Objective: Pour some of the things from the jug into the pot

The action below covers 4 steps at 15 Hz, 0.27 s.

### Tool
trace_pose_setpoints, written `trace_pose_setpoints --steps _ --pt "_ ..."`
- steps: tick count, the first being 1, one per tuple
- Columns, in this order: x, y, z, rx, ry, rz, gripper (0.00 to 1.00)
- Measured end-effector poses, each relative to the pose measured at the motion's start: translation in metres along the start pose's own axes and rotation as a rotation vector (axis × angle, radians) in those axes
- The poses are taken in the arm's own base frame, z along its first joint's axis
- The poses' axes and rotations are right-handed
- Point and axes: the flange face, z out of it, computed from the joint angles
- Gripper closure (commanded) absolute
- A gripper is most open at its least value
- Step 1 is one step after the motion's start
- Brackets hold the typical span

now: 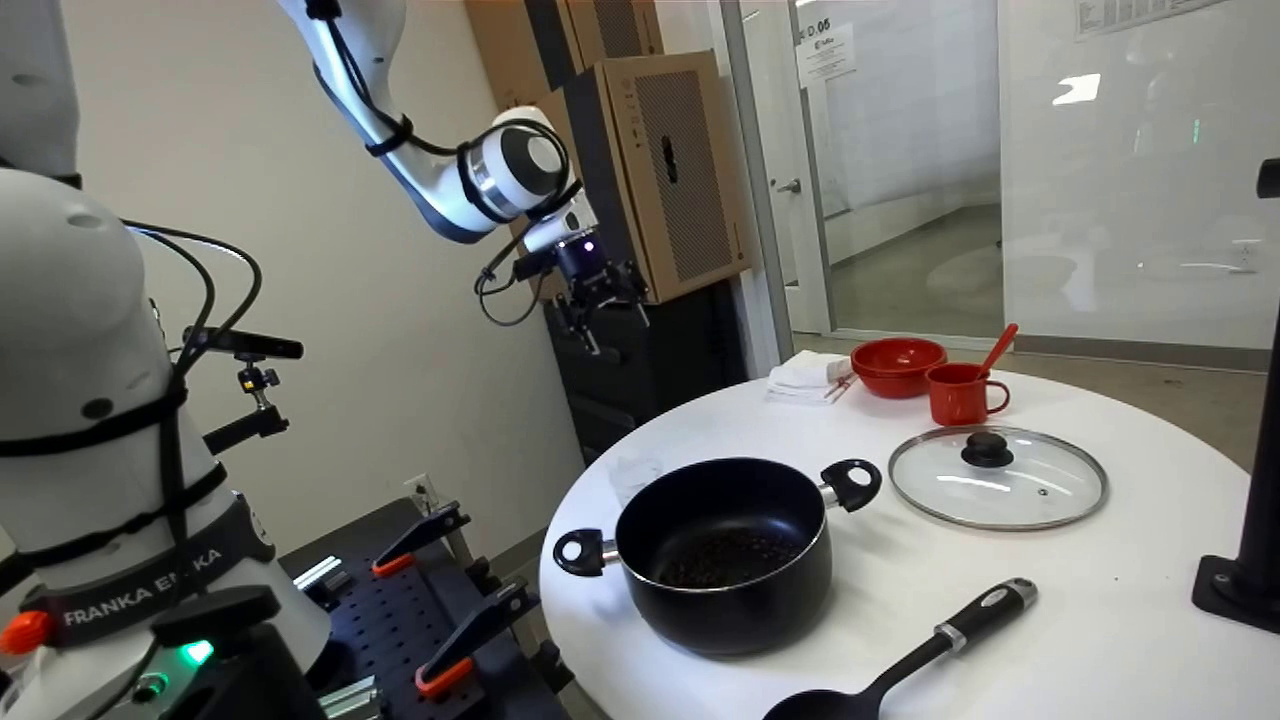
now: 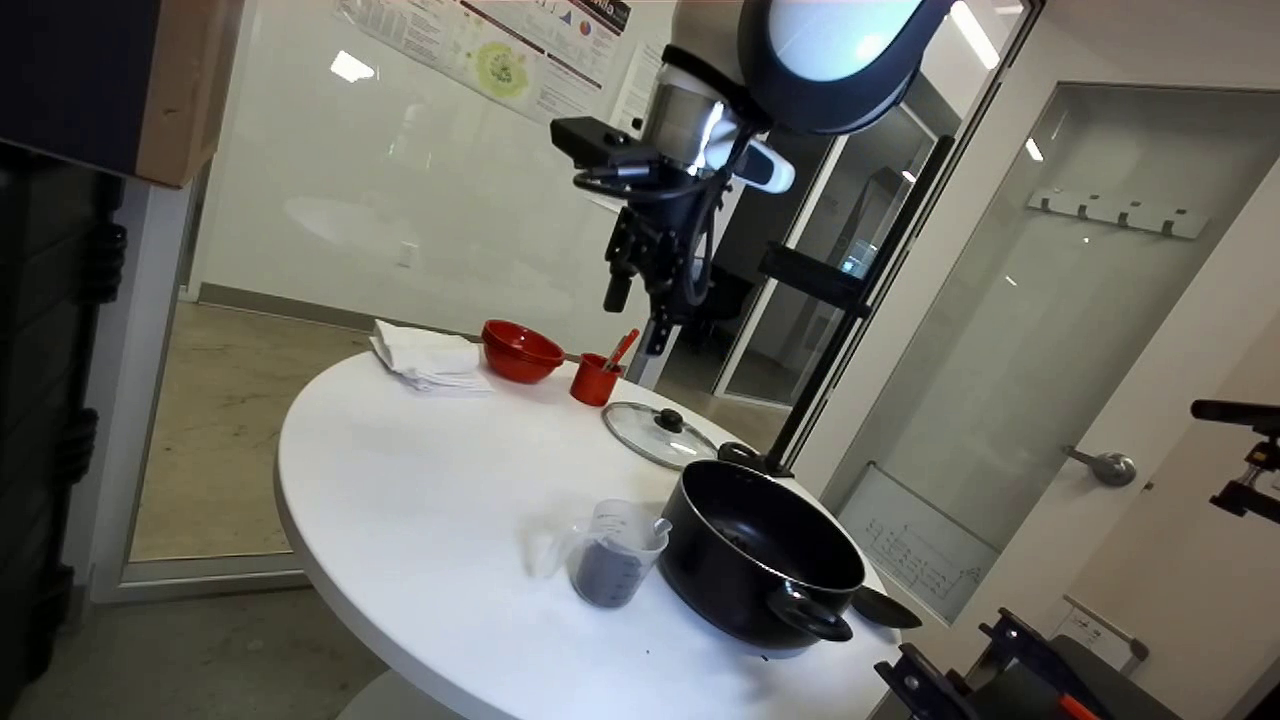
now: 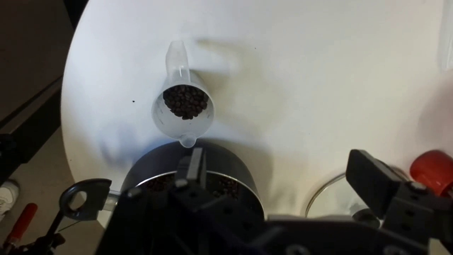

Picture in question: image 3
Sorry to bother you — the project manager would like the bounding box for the black clamp with orange handle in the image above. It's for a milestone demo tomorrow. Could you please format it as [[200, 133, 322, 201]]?
[[0, 202, 68, 255]]

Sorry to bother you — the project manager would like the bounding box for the clear plastic measuring jug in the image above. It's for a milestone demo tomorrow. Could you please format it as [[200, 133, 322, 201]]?
[[152, 39, 217, 149]]

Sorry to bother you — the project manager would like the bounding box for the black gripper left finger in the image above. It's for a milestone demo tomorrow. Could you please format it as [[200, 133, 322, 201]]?
[[174, 146, 207, 187]]

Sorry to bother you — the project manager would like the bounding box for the black two-handled cooking pot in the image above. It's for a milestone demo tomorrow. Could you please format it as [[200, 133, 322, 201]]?
[[60, 140, 265, 224]]

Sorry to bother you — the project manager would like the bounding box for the glass lid with black knob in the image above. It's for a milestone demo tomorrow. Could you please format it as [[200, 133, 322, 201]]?
[[302, 171, 380, 224]]

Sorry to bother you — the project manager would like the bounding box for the red mug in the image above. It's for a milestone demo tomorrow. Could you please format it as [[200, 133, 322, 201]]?
[[409, 149, 453, 197]]

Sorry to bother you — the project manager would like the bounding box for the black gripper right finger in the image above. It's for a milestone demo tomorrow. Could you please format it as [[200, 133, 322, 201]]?
[[346, 147, 412, 221]]

